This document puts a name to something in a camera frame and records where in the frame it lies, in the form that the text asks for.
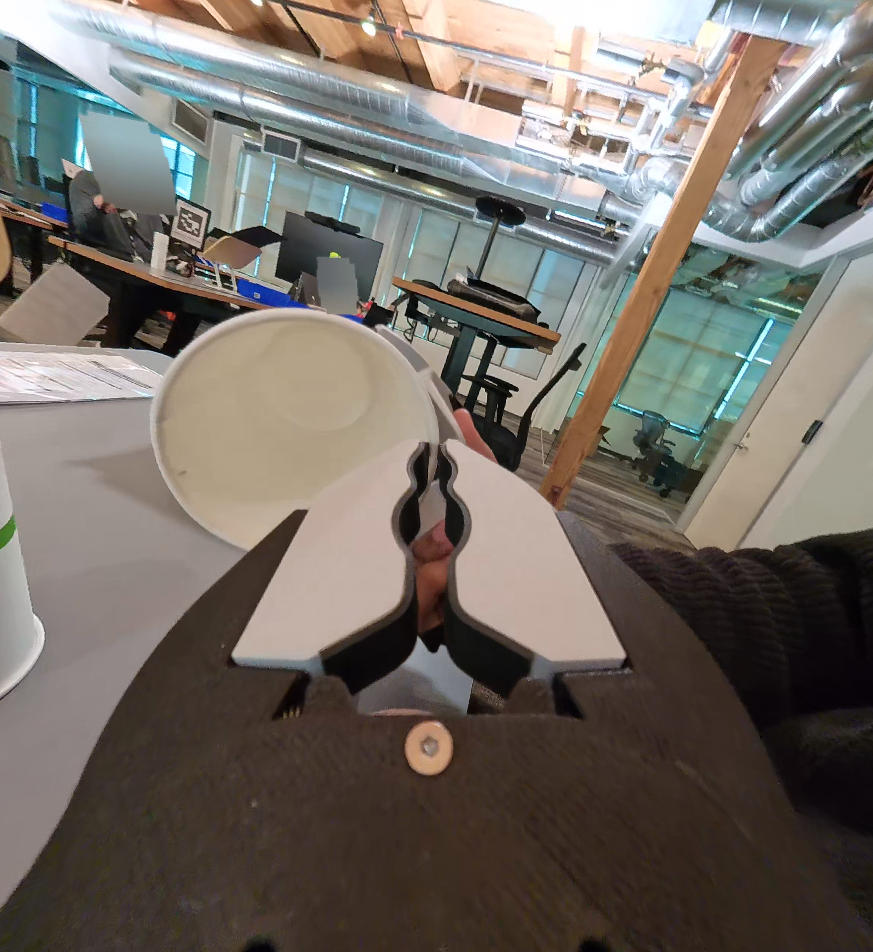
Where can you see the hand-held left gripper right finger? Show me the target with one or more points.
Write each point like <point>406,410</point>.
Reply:
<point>540,587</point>

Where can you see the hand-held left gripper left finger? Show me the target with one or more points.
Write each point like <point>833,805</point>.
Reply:
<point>332,587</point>

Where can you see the person's right hand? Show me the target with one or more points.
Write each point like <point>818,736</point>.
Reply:
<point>430,580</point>

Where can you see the black office chair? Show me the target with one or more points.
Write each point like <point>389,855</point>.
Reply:
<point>503,439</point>
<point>656,446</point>

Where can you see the black bag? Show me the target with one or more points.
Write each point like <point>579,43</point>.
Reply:
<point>496,294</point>

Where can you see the black round floor lamp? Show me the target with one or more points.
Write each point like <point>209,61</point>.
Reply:
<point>499,208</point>

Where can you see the large black monitor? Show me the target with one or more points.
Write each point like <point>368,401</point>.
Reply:
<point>302,253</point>

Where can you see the blue plastic bin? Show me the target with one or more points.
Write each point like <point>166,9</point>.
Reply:
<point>261,294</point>

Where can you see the black video bar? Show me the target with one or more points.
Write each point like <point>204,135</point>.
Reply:
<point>332,221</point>

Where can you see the black white marker board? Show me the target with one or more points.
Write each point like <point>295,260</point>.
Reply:
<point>191,224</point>

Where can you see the white bottle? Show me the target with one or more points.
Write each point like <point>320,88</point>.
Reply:
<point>159,251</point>

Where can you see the laminated paper sheet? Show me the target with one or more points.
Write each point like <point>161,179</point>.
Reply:
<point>49,375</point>

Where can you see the white leaning panel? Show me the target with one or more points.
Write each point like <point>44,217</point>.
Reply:
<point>49,309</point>

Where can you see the silver pipe bundle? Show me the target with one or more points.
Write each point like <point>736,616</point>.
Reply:
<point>793,186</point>

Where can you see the person's dark clothed body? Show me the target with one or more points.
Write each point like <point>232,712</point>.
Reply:
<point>860,892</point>

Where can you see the wooden support post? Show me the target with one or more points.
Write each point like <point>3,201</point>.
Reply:
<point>667,260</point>

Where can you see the silver air duct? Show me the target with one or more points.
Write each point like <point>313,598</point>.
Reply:
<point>183,33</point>
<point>377,100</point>

